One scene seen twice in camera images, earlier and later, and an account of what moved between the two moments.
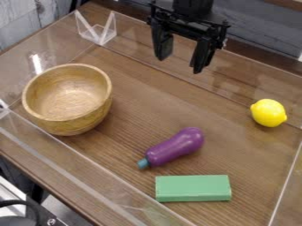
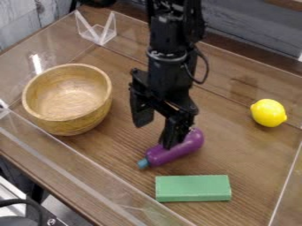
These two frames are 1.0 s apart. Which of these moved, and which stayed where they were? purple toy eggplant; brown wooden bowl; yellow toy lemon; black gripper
Moved: black gripper
Stayed: brown wooden bowl; yellow toy lemon; purple toy eggplant
